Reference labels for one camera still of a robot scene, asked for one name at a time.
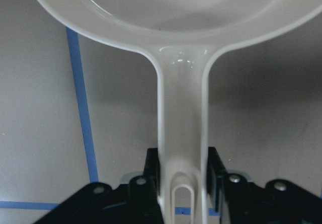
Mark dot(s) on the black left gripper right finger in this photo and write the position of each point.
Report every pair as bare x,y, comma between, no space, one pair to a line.
239,200

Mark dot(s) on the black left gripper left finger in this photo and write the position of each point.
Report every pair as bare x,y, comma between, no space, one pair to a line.
131,202

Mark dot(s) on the beige plastic dustpan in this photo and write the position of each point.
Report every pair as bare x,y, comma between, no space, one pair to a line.
182,39

